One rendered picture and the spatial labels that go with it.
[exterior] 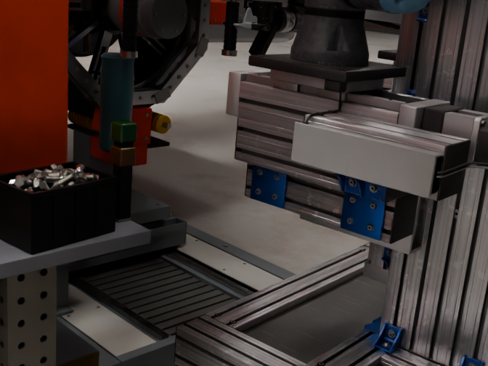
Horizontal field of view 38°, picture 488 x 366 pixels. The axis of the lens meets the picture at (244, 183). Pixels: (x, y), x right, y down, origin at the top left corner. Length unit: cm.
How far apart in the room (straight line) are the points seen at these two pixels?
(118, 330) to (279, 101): 78
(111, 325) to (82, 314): 10
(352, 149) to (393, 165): 8
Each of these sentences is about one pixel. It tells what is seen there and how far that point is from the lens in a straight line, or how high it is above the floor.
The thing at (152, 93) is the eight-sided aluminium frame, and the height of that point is 61.
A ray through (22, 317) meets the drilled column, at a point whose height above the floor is 32.
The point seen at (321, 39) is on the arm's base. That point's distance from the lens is 133.
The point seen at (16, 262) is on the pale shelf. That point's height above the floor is 45.
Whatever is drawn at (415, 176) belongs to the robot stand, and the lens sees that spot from 111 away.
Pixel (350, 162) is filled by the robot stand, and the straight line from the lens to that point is 117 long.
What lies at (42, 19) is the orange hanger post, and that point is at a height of 85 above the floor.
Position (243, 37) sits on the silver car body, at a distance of 255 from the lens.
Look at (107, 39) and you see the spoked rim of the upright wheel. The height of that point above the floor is 76.
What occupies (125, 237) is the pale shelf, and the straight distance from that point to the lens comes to 142.
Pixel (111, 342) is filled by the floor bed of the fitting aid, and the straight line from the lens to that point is 180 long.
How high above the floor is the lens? 96
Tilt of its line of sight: 16 degrees down
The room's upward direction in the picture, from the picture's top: 5 degrees clockwise
